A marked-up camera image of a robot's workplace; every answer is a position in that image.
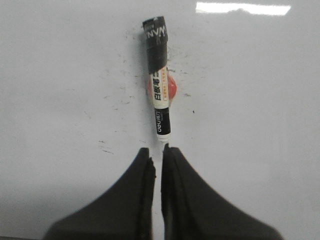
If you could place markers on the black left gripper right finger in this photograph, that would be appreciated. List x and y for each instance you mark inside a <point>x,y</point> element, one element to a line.
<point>192,210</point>

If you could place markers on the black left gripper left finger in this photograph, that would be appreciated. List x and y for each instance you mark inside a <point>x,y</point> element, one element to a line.
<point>123,212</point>

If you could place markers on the black white whiteboard marker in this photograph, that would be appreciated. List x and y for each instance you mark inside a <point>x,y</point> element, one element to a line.
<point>156,38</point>

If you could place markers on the white whiteboard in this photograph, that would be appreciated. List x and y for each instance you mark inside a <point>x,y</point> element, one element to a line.
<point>74,108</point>

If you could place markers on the red round magnet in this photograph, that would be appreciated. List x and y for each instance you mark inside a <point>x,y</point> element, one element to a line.
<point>172,89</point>

